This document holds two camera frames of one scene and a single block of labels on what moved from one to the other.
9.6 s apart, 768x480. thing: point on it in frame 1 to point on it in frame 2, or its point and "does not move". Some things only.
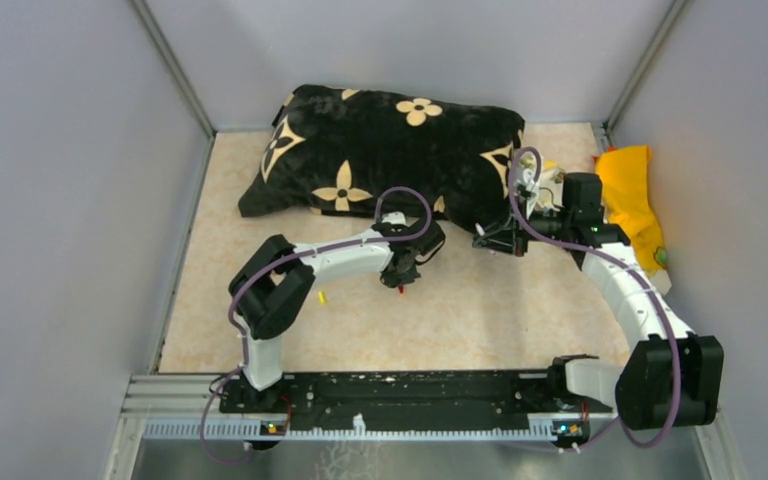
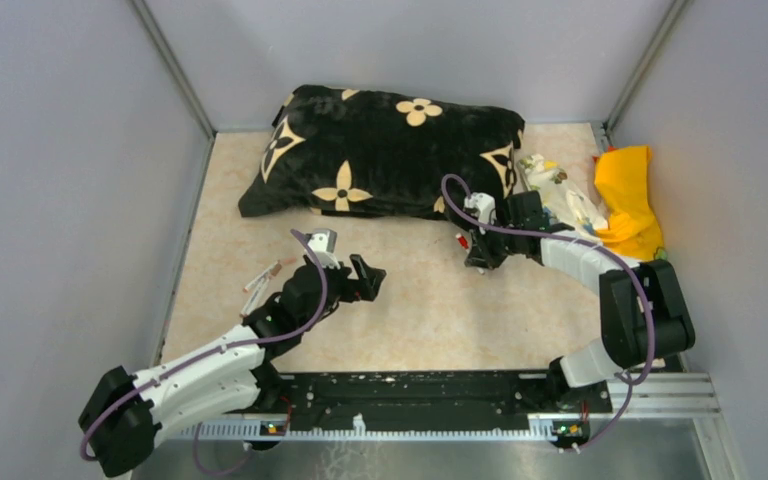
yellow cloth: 628,200 does not move
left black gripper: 399,270 to 349,283
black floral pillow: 336,151 does not move
